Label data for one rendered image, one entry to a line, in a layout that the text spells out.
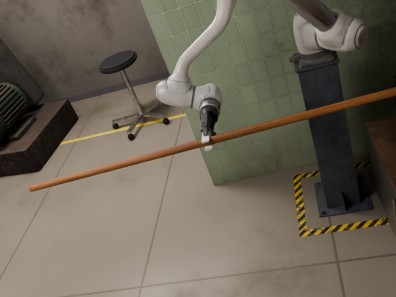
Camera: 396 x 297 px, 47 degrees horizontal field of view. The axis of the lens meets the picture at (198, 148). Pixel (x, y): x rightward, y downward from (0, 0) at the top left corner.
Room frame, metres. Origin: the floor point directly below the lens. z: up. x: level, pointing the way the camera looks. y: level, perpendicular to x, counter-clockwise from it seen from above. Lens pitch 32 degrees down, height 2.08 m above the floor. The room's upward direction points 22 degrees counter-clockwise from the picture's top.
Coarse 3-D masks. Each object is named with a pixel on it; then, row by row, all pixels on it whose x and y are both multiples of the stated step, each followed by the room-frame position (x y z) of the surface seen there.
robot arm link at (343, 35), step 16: (288, 0) 1.78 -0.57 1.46; (304, 0) 1.78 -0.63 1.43; (320, 0) 1.85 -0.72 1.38; (304, 16) 1.83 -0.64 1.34; (320, 16) 1.82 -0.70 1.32; (336, 16) 1.87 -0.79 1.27; (352, 16) 1.88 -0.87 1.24; (320, 32) 1.89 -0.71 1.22; (336, 32) 1.83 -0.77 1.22; (352, 32) 1.81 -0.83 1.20; (368, 32) 1.84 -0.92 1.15; (336, 48) 1.88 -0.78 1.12; (352, 48) 1.82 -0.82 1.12
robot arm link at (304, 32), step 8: (296, 16) 2.09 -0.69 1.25; (296, 24) 2.08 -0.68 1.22; (304, 24) 2.04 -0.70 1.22; (296, 32) 2.09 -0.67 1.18; (304, 32) 2.04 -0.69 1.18; (312, 32) 2.00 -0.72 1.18; (296, 40) 2.10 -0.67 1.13; (304, 40) 2.05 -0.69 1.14; (312, 40) 2.00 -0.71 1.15; (304, 48) 2.06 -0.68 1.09; (312, 48) 2.03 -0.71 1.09; (320, 48) 2.01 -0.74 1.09
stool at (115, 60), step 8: (112, 56) 4.29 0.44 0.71; (120, 56) 4.20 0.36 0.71; (128, 56) 4.11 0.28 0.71; (136, 56) 4.10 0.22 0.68; (104, 64) 4.15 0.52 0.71; (112, 64) 4.07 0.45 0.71; (120, 64) 3.98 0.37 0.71; (128, 64) 3.99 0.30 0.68; (104, 72) 4.02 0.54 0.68; (112, 72) 4.00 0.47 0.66; (120, 72) 4.14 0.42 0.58; (128, 80) 4.14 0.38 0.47; (128, 88) 4.13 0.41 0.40; (136, 96) 4.15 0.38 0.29; (136, 104) 4.13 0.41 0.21; (144, 112) 4.14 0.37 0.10; (112, 120) 4.24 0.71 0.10; (120, 120) 4.19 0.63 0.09; (136, 120) 4.03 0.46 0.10; (168, 120) 3.90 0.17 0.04; (128, 128) 3.93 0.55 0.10; (128, 136) 3.87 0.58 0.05
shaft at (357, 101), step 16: (368, 96) 1.30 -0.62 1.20; (384, 96) 1.28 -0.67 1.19; (304, 112) 1.37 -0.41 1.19; (320, 112) 1.34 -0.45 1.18; (240, 128) 1.43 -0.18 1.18; (256, 128) 1.40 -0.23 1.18; (192, 144) 1.47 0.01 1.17; (208, 144) 1.45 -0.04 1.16; (128, 160) 1.55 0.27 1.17; (144, 160) 1.52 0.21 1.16; (64, 176) 1.63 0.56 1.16; (80, 176) 1.60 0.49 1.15
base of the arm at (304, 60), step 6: (300, 54) 2.10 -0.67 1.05; (312, 54) 2.04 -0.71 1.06; (318, 54) 2.03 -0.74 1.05; (324, 54) 2.04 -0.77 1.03; (330, 54) 2.04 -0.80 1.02; (294, 60) 2.13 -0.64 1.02; (300, 60) 2.10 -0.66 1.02; (306, 60) 2.06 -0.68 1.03; (312, 60) 2.04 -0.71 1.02; (318, 60) 2.03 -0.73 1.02; (324, 60) 2.02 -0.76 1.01; (330, 60) 2.00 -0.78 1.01; (300, 66) 2.05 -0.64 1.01; (306, 66) 2.04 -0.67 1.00
